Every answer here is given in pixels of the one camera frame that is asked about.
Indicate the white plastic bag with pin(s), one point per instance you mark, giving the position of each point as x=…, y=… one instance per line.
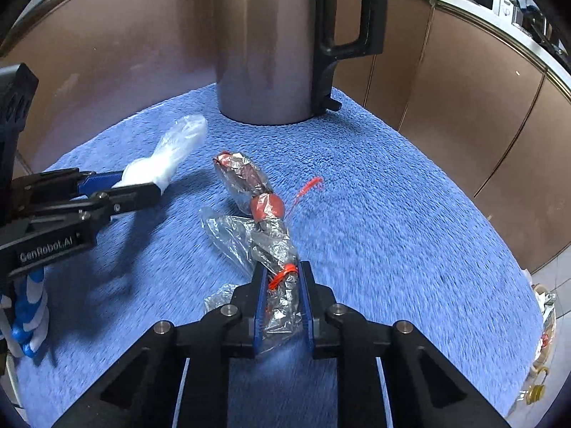
x=174, y=147

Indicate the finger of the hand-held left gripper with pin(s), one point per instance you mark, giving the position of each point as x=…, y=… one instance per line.
x=134, y=196
x=102, y=183

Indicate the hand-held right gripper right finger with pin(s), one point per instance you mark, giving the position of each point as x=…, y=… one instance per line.
x=308, y=298

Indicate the clear plastic wrapper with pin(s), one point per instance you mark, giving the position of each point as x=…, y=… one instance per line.
x=267, y=240

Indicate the clear bag of foil scraps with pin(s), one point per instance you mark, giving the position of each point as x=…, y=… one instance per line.
x=546, y=316

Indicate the white kitchen countertop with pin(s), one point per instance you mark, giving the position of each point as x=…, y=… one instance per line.
x=504, y=31

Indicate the blue fluffy mat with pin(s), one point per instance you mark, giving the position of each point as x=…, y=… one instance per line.
x=401, y=232

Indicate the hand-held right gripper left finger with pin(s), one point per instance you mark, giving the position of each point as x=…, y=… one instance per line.
x=261, y=303

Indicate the brown kitchen cabinet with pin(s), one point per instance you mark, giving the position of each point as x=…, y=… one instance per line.
x=468, y=98

